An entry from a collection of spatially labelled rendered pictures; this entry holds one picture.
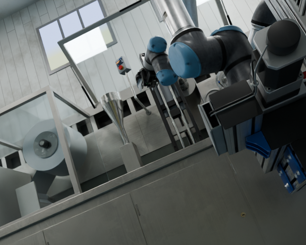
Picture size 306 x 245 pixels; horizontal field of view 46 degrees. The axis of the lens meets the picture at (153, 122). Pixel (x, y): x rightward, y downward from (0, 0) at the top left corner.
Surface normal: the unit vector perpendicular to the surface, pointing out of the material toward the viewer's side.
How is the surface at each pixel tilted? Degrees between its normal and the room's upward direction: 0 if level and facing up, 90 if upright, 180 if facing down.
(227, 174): 90
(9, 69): 90
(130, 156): 90
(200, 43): 90
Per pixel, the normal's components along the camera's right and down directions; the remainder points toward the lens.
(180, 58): -0.87, 0.36
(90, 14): -0.24, -0.29
